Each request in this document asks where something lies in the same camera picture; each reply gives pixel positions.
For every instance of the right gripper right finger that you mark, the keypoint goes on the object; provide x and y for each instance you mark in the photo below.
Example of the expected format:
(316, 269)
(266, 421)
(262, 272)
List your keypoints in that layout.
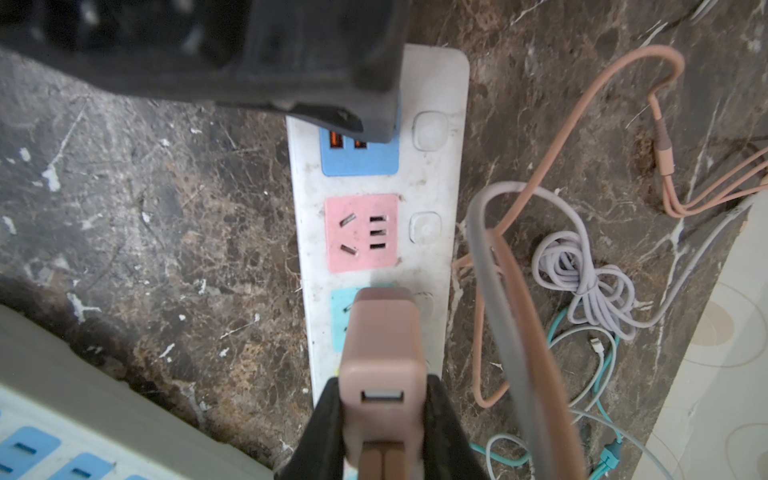
(446, 450)

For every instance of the short blue power strip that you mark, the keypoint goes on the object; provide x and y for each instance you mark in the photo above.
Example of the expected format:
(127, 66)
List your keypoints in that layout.
(62, 418)

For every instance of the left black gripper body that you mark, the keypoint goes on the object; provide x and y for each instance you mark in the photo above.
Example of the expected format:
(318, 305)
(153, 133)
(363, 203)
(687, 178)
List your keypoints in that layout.
(335, 64)

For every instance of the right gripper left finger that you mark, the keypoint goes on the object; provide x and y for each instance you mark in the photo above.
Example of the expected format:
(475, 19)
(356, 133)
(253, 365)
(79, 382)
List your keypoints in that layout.
(320, 453)

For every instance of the teal charger with white cable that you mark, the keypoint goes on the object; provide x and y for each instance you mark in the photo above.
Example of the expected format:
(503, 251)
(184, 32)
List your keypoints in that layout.
(587, 404)

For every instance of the pink charger cube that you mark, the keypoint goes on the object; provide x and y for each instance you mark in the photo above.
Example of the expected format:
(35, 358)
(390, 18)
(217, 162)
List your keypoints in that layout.
(601, 296)

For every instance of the long multicolour power strip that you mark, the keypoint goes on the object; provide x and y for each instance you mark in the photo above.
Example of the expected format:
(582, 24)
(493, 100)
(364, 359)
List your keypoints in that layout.
(378, 215)

